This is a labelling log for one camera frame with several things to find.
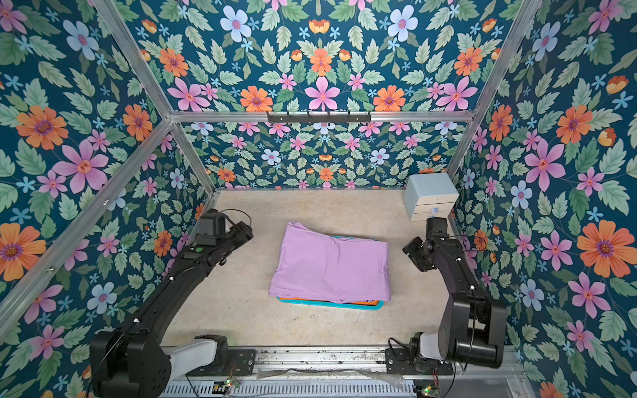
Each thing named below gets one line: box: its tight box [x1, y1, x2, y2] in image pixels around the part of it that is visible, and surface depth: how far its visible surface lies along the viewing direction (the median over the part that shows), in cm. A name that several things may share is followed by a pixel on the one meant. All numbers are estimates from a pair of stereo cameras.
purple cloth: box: [269, 221, 392, 303], surface depth 83 cm
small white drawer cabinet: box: [403, 172, 460, 222], surface depth 103 cm
